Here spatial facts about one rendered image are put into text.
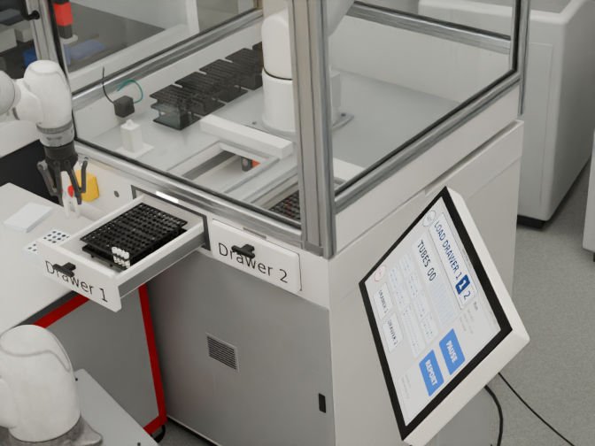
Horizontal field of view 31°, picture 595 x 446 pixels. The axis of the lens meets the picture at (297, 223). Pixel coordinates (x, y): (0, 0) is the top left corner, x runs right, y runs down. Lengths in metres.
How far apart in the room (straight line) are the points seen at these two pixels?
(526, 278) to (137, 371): 1.63
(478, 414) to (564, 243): 2.15
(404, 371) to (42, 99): 1.12
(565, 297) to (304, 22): 2.07
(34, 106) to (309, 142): 0.69
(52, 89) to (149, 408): 1.14
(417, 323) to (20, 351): 0.80
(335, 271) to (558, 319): 1.52
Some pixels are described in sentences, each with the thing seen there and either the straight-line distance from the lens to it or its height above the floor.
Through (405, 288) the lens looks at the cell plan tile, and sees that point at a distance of 2.26.
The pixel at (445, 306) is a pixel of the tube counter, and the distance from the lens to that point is 2.11.
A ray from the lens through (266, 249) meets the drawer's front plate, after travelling 2.65.
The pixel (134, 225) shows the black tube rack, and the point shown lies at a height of 0.90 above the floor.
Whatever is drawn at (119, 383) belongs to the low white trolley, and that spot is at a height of 0.35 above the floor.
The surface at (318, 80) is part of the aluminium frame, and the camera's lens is 2.31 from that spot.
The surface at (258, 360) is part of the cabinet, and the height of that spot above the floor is 0.51.
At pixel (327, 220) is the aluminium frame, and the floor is 1.05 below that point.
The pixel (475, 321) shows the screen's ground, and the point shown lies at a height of 1.15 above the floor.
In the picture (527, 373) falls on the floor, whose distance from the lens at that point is 3.70.
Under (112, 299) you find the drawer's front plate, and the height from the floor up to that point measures 0.86.
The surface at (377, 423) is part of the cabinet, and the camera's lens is 3.08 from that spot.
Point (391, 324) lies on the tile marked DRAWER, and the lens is 2.23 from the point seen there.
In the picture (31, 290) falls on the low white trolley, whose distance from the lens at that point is 2.92.
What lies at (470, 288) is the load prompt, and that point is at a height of 1.17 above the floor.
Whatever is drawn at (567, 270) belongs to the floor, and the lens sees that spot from 4.21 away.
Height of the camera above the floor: 2.37
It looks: 32 degrees down
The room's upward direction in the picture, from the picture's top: 4 degrees counter-clockwise
